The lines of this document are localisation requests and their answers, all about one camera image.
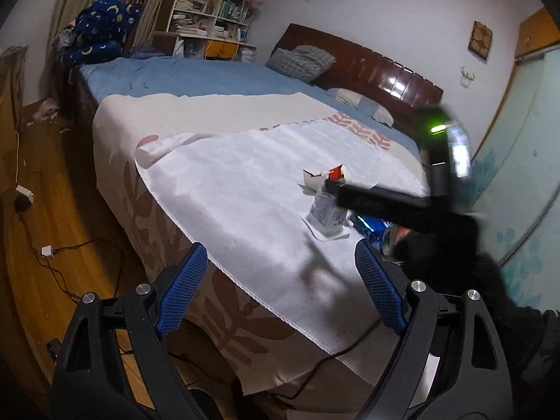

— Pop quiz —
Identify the blue snack wrapper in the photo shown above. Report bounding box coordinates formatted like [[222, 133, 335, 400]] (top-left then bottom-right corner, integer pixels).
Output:
[[350, 212, 411, 262]]

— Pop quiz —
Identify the white printed paper wrapper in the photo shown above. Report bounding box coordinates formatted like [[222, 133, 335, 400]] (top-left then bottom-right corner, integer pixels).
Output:
[[299, 180, 349, 241]]

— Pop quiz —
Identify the red white torn carton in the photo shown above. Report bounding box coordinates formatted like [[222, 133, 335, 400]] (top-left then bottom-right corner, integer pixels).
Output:
[[303, 164, 345, 193]]

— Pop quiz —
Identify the frosted floral sliding door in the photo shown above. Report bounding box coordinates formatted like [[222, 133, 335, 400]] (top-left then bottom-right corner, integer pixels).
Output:
[[471, 49, 559, 311]]

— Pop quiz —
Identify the white flat pillow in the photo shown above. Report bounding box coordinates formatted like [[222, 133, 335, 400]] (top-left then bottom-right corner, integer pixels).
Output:
[[327, 88, 394, 127]]

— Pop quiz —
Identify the wooden bed with headboard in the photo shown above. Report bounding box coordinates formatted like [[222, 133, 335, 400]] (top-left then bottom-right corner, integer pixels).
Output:
[[71, 23, 445, 150]]

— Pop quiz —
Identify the white power adapter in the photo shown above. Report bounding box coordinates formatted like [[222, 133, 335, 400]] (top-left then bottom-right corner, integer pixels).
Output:
[[15, 185, 35, 204]]

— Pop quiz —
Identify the grey checked pillow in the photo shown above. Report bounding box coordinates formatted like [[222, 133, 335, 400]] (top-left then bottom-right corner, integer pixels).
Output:
[[266, 44, 336, 84]]

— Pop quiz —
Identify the blue moon pattern blanket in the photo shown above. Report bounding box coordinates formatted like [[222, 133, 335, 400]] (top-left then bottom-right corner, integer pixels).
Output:
[[62, 0, 141, 67]]

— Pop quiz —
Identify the white wall hook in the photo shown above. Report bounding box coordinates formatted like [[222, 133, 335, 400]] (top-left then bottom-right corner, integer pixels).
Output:
[[460, 66, 476, 89]]

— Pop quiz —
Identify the black cable on floor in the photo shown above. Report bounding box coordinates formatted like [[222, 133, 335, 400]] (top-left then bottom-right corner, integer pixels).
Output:
[[12, 200, 128, 307]]

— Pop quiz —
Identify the brown wall decoration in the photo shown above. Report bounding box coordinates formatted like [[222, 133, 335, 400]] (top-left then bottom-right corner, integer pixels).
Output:
[[468, 21, 492, 61]]

